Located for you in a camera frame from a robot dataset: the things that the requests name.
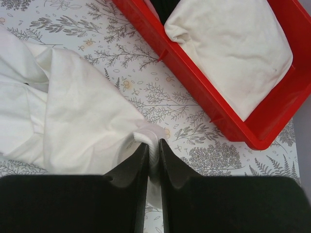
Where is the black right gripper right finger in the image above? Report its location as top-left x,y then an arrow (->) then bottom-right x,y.
159,139 -> 311,233

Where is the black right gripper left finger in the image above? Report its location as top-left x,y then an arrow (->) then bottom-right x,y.
0,144 -> 149,233

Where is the white t shirt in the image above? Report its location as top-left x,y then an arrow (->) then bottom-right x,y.
0,28 -> 166,208

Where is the red plastic bin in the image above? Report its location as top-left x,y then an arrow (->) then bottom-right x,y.
114,0 -> 311,150

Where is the cream folded t shirt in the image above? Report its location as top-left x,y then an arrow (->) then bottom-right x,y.
164,0 -> 293,120

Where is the floral table mat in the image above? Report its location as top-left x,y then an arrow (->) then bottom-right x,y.
0,0 -> 300,182

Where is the black t shirt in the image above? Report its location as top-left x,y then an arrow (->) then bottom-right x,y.
149,0 -> 190,26

